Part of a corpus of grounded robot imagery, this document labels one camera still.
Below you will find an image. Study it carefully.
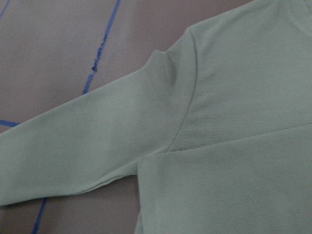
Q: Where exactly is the olive green long-sleeve shirt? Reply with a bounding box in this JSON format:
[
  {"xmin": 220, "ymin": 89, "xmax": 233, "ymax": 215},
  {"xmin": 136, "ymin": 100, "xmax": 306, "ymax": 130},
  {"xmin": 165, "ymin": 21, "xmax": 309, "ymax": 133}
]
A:
[{"xmin": 0, "ymin": 0, "xmax": 312, "ymax": 234}]

